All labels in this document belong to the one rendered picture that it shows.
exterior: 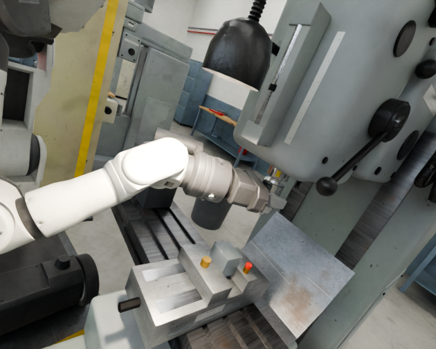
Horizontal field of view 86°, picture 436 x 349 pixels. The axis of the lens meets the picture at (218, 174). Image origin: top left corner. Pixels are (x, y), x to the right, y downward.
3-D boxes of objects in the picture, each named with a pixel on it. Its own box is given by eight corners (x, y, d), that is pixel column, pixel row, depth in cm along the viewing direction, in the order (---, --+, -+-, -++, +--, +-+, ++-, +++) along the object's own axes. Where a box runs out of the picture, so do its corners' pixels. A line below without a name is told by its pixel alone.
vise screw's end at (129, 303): (119, 314, 45) (121, 307, 45) (117, 307, 46) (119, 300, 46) (139, 308, 48) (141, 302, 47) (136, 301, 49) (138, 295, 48)
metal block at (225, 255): (219, 279, 57) (228, 260, 55) (205, 261, 61) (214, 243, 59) (233, 274, 60) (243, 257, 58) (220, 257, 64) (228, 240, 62)
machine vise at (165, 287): (145, 351, 44) (162, 311, 41) (124, 288, 55) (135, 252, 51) (260, 300, 67) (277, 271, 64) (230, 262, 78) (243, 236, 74)
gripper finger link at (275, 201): (279, 210, 50) (255, 203, 48) (286, 197, 49) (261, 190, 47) (283, 214, 49) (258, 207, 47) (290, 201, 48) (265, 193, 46)
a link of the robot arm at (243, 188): (277, 185, 43) (218, 167, 39) (255, 228, 46) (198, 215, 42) (254, 162, 54) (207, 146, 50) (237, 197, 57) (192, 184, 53)
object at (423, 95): (365, 183, 46) (455, 44, 38) (275, 138, 62) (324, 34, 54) (389, 187, 58) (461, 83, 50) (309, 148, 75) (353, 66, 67)
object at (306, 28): (255, 145, 38) (320, 0, 31) (240, 136, 40) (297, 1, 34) (270, 148, 40) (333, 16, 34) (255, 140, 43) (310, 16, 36)
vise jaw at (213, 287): (206, 307, 50) (213, 293, 49) (176, 257, 60) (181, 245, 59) (226, 299, 54) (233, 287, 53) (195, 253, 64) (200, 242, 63)
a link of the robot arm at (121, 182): (196, 164, 40) (117, 197, 33) (183, 178, 48) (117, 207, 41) (178, 131, 40) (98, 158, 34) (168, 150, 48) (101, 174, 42)
